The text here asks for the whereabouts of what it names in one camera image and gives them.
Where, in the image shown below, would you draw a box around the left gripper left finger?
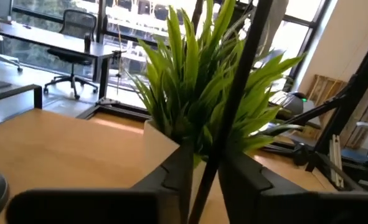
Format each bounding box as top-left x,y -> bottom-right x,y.
6,141 -> 194,224

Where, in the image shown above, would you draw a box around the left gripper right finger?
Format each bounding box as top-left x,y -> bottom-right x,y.
217,149 -> 368,224

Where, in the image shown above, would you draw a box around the green potted plant white pot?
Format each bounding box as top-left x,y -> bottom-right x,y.
126,0 -> 306,187

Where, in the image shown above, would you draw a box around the silver aluminium extrusion bars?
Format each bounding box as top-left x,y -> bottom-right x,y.
328,133 -> 346,189

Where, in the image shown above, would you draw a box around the wooden pallet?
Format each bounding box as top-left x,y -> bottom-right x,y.
304,73 -> 368,150

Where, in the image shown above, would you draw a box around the dark bottle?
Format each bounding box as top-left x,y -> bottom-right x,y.
83,32 -> 93,53

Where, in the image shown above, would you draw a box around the black desk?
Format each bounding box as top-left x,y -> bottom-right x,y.
0,19 -> 124,102

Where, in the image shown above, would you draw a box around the black mesh office chair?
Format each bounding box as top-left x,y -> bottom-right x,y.
42,8 -> 99,101

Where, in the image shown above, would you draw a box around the wooden shelf riser black frame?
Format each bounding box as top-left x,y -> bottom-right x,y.
0,108 -> 339,224

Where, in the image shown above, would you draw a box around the black bench frame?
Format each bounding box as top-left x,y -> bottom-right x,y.
0,83 -> 44,110

